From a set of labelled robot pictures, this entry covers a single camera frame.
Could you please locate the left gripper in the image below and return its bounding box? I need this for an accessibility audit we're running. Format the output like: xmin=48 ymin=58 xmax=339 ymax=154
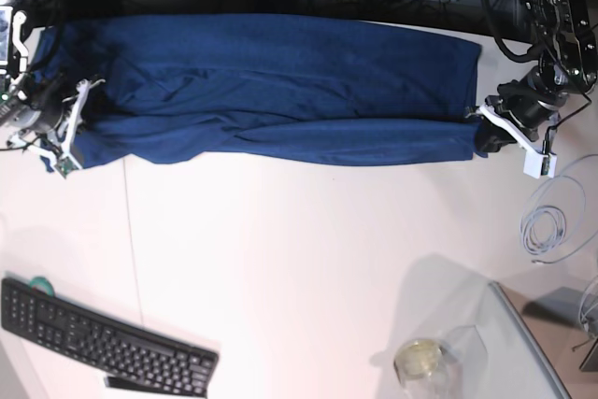
xmin=464 ymin=78 xmax=561 ymax=178

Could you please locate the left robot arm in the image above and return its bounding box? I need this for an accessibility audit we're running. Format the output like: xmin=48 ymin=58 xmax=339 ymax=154
xmin=466 ymin=0 xmax=597 ymax=178

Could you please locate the black keyboard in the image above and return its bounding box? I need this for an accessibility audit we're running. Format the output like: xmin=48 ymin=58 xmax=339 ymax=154
xmin=1 ymin=278 xmax=220 ymax=398

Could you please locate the clear glass jar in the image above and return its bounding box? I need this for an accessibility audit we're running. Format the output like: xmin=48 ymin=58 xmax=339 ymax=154
xmin=393 ymin=325 xmax=488 ymax=399

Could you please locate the green tape roll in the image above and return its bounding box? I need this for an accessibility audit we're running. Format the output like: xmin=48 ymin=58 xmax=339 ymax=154
xmin=28 ymin=276 xmax=55 ymax=296

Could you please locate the grey metal stand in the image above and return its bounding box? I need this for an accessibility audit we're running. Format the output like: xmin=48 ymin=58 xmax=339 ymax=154
xmin=521 ymin=287 xmax=597 ymax=376

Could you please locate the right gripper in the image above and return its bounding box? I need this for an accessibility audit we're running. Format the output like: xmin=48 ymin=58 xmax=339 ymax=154
xmin=6 ymin=75 xmax=105 ymax=178

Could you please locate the blue t-shirt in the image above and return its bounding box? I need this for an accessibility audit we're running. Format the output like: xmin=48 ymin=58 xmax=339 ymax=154
xmin=36 ymin=14 xmax=481 ymax=168

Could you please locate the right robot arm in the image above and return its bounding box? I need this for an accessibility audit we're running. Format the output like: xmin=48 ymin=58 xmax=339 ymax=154
xmin=1 ymin=0 xmax=104 ymax=178

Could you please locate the coiled light blue cable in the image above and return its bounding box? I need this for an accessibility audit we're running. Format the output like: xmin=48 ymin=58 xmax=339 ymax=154
xmin=519 ymin=153 xmax=598 ymax=265

